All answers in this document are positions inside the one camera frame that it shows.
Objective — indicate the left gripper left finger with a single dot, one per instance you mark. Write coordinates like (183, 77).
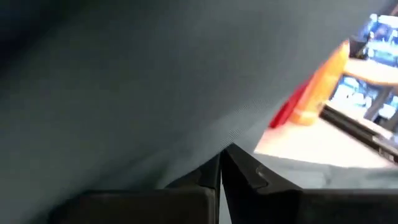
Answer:
(155, 205)

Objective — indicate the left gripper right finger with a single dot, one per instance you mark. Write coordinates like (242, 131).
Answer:
(280, 205)

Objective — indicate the grey-teal shirt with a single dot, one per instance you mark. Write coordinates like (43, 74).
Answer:
(140, 93)

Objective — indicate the red plastic bin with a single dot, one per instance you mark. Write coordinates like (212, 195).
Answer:
(287, 109)

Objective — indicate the orange spray bottle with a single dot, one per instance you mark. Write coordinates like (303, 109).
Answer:
(323, 84)

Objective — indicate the light wooden desk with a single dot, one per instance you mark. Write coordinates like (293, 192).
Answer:
(373, 71)

